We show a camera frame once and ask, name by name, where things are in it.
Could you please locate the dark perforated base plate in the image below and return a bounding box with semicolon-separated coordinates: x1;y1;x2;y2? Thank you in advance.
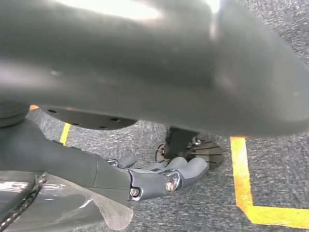
40;107;138;131

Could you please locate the black braided cable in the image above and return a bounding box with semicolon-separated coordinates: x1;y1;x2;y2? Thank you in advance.
0;173;48;232

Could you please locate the yellow floor tape outline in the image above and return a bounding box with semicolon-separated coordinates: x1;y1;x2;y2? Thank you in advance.
29;105;309;230

